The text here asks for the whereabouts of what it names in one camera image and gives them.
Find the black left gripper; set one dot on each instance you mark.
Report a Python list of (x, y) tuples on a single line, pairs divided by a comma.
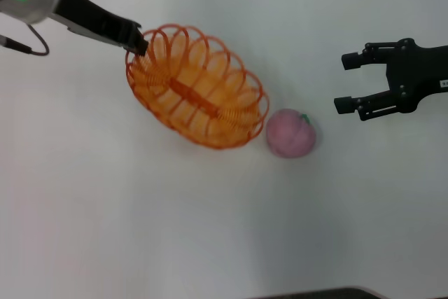
[(94, 20)]

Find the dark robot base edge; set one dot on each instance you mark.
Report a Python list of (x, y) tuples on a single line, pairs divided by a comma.
[(315, 293)]

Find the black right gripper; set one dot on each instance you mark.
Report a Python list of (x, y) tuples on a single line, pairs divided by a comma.
[(416, 71)]

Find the orange plastic woven basket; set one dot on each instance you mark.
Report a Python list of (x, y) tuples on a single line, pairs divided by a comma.
[(196, 97)]

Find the pink toy peach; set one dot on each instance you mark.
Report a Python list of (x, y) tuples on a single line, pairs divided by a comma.
[(290, 134)]

